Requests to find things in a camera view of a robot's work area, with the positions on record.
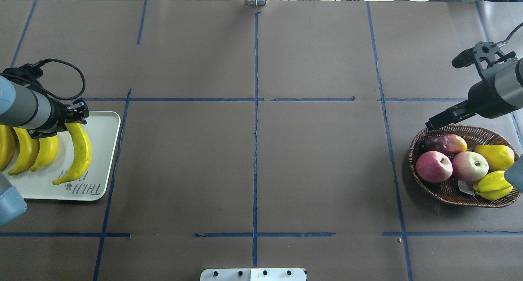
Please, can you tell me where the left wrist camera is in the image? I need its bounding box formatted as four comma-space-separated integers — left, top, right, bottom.
1, 64, 43, 85

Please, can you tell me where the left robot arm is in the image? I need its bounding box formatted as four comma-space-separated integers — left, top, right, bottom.
1, 76, 89, 226

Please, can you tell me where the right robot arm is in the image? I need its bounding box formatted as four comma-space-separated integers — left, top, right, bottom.
425, 59, 523, 131

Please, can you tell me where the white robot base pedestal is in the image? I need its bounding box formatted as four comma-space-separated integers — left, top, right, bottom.
200, 268, 308, 281

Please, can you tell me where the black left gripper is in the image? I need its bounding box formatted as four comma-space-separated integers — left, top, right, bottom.
29, 99, 89, 139

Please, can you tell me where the yellow pear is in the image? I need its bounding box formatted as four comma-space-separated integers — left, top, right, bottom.
472, 145, 515, 172

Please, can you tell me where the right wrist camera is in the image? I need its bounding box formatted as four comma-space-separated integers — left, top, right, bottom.
451, 40, 518, 70

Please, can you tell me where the woven wicker basket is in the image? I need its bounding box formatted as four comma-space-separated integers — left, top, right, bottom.
407, 124, 522, 208

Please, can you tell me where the white bear tray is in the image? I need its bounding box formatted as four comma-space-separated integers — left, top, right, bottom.
2, 111, 121, 201

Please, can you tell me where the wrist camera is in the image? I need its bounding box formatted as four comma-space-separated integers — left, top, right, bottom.
451, 40, 518, 70
1, 64, 43, 85

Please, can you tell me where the yellow starfruit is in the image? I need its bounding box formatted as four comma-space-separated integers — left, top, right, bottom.
473, 170, 514, 201

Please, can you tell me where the yellow banana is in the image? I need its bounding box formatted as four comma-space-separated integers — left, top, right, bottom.
8, 128, 39, 176
29, 136, 59, 172
52, 123, 92, 185
0, 125, 16, 171

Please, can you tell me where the red orange mango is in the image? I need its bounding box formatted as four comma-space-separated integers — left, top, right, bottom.
422, 134, 468, 156

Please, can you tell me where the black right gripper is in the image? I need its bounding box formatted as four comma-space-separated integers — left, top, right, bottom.
425, 81, 516, 130

